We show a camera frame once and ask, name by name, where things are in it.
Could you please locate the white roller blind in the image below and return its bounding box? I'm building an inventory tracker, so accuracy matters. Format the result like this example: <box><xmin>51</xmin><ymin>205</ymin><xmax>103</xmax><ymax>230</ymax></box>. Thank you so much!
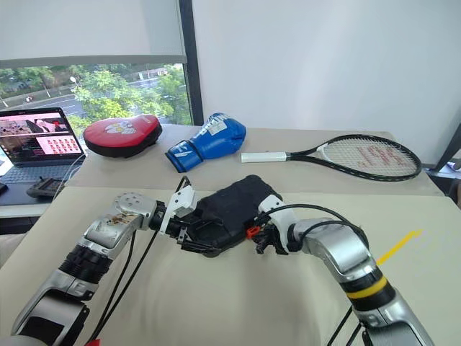
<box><xmin>0</xmin><ymin>0</ymin><xmax>188</xmax><ymax>70</ymax></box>

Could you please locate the blue boxing glove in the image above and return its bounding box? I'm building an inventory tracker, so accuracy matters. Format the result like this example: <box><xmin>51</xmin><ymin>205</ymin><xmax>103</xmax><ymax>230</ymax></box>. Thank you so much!
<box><xmin>164</xmin><ymin>112</ymin><xmax>249</xmax><ymax>174</ymax></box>

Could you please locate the black window frame post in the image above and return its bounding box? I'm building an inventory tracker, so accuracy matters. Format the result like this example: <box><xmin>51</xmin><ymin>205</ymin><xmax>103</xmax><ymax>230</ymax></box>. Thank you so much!
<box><xmin>178</xmin><ymin>0</ymin><xmax>205</xmax><ymax>128</ymax></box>

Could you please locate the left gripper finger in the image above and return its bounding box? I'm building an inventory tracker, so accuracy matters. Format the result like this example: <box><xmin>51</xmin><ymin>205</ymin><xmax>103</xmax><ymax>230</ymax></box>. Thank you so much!
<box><xmin>178</xmin><ymin>234</ymin><xmax>223</xmax><ymax>254</ymax></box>
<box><xmin>187</xmin><ymin>216</ymin><xmax>215</xmax><ymax>232</ymax></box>

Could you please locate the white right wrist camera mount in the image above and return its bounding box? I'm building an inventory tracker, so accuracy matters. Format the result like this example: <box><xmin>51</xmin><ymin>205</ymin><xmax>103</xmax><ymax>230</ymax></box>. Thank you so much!
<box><xmin>257</xmin><ymin>193</ymin><xmax>298</xmax><ymax>250</ymax></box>

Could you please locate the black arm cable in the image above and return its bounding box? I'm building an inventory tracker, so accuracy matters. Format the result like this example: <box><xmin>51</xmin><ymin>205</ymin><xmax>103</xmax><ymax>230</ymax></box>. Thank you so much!
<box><xmin>94</xmin><ymin>175</ymin><xmax>192</xmax><ymax>343</ymax></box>
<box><xmin>256</xmin><ymin>203</ymin><xmax>367</xmax><ymax>346</ymax></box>

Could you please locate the grey open laptop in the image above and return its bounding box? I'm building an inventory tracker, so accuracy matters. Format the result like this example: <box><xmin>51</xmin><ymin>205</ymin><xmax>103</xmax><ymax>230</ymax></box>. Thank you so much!
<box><xmin>0</xmin><ymin>107</ymin><xmax>88</xmax><ymax>185</ymax></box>

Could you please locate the black white tennis racket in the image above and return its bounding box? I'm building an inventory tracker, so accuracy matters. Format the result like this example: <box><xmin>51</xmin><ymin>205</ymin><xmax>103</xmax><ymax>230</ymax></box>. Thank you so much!
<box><xmin>240</xmin><ymin>133</ymin><xmax>423</xmax><ymax>181</ymax></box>

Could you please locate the white side desk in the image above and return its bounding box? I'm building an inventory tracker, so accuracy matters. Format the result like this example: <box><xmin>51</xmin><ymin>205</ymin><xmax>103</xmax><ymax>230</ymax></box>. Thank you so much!
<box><xmin>0</xmin><ymin>201</ymin><xmax>53</xmax><ymax>219</ymax></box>

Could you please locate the black handheld controller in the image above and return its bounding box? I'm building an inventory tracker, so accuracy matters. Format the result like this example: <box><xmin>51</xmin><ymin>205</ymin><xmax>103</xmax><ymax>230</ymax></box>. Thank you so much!
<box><xmin>26</xmin><ymin>177</ymin><xmax>66</xmax><ymax>199</ymax></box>

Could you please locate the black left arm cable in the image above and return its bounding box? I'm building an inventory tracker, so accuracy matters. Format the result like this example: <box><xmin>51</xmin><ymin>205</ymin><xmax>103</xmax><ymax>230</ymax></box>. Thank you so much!
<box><xmin>94</xmin><ymin>175</ymin><xmax>192</xmax><ymax>343</ymax></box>

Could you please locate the red boxing focus pad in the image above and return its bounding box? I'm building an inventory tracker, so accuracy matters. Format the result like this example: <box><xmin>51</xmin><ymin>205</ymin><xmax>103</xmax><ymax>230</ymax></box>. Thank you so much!
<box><xmin>83</xmin><ymin>114</ymin><xmax>164</xmax><ymax>159</ymax></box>

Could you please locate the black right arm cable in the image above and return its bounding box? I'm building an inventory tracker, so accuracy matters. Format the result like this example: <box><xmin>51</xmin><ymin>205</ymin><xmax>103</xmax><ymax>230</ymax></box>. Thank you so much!
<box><xmin>256</xmin><ymin>203</ymin><xmax>367</xmax><ymax>346</ymax></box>

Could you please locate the dark furniture frame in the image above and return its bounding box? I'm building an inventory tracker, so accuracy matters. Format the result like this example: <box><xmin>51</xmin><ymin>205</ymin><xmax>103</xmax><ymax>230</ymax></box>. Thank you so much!
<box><xmin>433</xmin><ymin>122</ymin><xmax>461</xmax><ymax>172</ymax></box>

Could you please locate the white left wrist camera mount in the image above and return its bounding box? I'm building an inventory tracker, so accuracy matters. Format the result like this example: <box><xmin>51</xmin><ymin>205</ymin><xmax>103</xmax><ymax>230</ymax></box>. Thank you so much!
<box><xmin>159</xmin><ymin>186</ymin><xmax>197</xmax><ymax>234</ymax></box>

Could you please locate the white laptop cable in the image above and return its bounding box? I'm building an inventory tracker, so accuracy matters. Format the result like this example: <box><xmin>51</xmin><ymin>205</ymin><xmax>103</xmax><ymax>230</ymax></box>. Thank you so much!
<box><xmin>53</xmin><ymin>154</ymin><xmax>88</xmax><ymax>198</ymax></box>

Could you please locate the black plastic tool case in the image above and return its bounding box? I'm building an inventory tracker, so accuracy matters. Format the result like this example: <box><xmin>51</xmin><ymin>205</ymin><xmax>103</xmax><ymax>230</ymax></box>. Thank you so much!
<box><xmin>186</xmin><ymin>174</ymin><xmax>284</xmax><ymax>258</ymax></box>

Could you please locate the yellow tape strip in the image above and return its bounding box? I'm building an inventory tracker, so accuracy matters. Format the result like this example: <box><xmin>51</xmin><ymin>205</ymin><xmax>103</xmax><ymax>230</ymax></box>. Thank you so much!
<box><xmin>375</xmin><ymin>229</ymin><xmax>424</xmax><ymax>267</ymax></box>

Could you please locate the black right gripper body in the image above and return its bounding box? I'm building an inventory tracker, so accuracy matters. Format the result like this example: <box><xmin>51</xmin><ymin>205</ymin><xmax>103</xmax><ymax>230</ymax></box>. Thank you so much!
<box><xmin>256</xmin><ymin>223</ymin><xmax>290</xmax><ymax>256</ymax></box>

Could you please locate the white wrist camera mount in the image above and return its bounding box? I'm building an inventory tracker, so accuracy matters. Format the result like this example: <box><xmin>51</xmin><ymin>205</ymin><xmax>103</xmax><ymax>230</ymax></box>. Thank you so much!
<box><xmin>159</xmin><ymin>186</ymin><xmax>197</xmax><ymax>234</ymax></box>
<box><xmin>257</xmin><ymin>193</ymin><xmax>298</xmax><ymax>250</ymax></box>

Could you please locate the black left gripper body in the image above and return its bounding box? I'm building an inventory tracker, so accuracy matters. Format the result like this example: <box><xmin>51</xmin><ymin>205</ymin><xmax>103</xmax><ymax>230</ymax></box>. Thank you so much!
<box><xmin>166</xmin><ymin>215</ymin><xmax>192</xmax><ymax>244</ymax></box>

